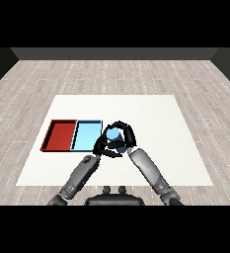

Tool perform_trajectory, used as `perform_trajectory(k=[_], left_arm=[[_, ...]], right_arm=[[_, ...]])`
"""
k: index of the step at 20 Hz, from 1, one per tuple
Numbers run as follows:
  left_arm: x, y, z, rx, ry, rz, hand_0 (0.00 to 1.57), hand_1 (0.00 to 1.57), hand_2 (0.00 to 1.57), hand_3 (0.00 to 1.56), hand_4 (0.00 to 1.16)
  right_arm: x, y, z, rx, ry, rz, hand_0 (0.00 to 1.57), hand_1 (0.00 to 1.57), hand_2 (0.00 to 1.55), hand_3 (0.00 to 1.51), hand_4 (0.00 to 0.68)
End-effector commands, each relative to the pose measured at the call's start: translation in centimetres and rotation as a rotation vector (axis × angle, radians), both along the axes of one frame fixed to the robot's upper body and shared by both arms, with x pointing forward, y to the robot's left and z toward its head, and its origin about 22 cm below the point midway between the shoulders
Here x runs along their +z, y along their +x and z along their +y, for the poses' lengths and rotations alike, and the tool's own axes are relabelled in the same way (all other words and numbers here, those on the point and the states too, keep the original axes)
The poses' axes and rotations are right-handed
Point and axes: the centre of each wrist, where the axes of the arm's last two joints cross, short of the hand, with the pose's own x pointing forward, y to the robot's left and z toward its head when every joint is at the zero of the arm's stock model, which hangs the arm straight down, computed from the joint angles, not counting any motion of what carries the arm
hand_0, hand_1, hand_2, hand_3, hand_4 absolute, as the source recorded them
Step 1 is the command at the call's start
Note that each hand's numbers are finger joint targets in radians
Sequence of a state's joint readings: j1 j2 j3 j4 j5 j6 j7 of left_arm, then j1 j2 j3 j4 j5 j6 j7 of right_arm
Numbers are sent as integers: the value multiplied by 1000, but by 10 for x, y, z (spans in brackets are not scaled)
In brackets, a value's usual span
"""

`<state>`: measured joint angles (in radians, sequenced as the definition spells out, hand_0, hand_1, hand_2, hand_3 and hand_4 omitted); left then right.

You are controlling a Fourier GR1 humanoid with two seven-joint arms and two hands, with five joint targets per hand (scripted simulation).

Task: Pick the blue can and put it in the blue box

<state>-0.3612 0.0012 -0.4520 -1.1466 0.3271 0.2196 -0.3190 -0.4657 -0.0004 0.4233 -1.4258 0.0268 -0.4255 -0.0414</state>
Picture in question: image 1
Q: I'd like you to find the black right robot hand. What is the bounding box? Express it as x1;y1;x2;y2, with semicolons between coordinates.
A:
106;121;137;149

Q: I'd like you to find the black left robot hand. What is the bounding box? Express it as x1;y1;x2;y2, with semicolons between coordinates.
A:
92;128;123;158

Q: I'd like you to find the small blue can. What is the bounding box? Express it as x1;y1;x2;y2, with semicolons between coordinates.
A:
105;127;128;154

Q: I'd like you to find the light blue shallow open box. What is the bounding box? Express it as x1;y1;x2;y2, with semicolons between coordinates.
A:
69;119;104;153

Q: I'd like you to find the red shallow open box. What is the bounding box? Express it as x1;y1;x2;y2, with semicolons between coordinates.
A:
39;119;78;153

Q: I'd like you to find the dark grey robot body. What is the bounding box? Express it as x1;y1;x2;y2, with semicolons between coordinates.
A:
84;186;146;207

